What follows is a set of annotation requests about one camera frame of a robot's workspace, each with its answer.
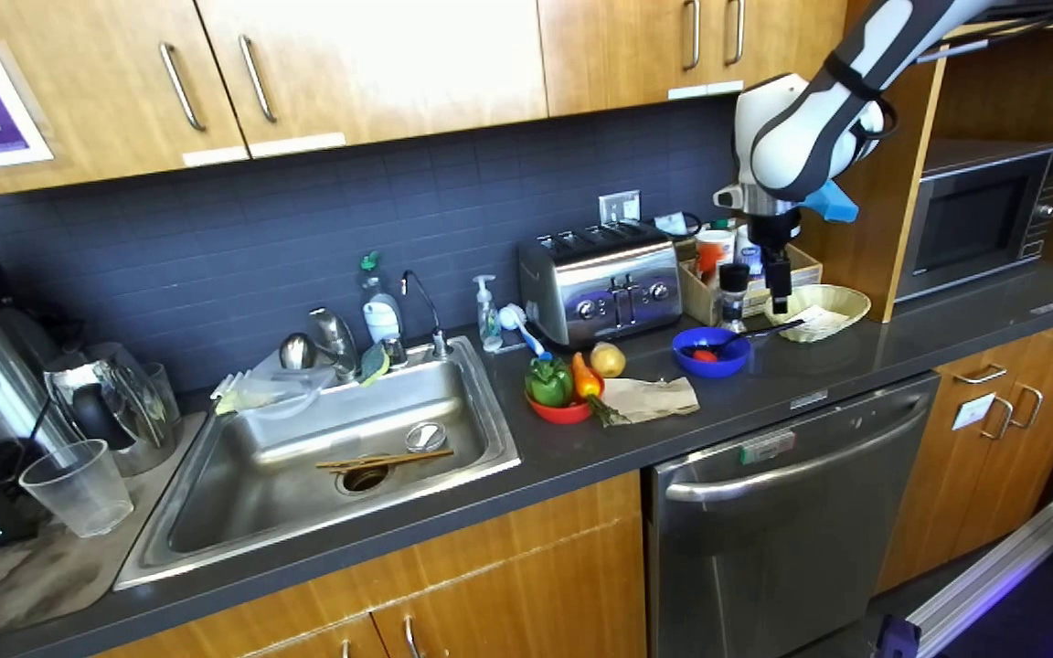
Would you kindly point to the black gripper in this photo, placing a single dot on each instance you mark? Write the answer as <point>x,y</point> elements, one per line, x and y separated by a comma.
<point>774,234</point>

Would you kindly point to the blue plastic bowl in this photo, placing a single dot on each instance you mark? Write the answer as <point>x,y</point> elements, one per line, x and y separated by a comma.
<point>734,352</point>

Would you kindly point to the small red object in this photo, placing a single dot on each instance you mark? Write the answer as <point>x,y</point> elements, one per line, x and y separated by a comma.
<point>704,354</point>

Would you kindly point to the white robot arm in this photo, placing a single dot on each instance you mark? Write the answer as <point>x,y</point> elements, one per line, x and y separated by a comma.
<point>795,138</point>

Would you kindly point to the woven wicker basket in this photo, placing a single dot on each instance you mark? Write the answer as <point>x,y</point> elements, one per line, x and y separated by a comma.
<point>821,311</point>

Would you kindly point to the red and white canister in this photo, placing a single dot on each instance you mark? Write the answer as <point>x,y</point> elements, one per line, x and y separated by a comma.
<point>713,248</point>

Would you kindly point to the wooden condiment tray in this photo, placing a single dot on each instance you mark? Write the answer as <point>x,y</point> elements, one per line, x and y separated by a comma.
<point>699,296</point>

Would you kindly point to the silver four-slot toaster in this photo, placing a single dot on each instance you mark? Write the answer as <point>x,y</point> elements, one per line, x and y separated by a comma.
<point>598,284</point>

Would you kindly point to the stainless steel microwave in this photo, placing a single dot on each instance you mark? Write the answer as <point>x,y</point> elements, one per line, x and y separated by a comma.
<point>984,205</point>

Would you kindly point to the yellow potato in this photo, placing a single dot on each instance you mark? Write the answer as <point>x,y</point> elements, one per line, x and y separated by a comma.
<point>607,361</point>

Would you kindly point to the crumpled brown paper napkin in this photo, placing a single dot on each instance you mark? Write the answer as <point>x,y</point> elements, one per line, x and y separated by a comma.
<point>632,398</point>

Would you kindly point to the orange toy pepper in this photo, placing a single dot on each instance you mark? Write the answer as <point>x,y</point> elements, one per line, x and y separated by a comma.
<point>585,380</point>

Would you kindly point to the green toy pepper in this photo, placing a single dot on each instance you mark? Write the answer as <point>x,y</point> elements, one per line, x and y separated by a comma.
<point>550,380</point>

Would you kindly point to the red small plate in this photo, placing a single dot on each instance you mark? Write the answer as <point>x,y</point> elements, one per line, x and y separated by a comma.
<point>560,413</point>

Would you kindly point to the white dish brush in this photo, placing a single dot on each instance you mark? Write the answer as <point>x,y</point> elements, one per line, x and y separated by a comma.
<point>515,319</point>

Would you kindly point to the clear hand soap dispenser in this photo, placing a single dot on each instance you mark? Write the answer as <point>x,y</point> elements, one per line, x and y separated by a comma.
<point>490,329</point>

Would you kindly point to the stainless steel dishwasher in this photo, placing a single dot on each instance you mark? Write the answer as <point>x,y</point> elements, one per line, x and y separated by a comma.
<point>774,540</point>

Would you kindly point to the chrome sink faucet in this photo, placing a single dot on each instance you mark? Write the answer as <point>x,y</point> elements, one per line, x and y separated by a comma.
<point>423,311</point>

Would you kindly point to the green cap soap bottle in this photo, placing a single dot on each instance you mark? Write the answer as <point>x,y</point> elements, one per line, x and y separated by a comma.
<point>379,303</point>

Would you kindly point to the stainless steel sink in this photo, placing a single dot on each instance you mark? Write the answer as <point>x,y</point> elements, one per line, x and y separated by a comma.
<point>252,478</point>

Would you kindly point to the clear plastic cup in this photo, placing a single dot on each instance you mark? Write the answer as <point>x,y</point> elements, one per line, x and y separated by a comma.
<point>86,495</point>

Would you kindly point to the white wall outlet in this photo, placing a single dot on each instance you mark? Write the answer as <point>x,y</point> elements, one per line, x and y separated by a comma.
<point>621,209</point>

